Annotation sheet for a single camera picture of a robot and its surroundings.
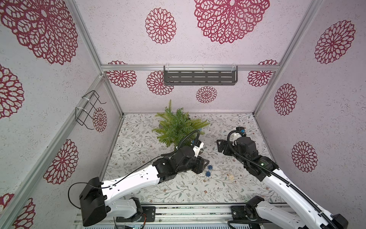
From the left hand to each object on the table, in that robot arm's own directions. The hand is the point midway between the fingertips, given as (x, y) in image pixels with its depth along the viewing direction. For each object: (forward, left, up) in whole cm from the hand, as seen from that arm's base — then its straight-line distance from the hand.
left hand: (205, 161), depth 71 cm
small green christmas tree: (+15, +15, +9) cm, 23 cm away
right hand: (+10, -10, +3) cm, 15 cm away
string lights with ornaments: (+3, -5, -18) cm, 19 cm away
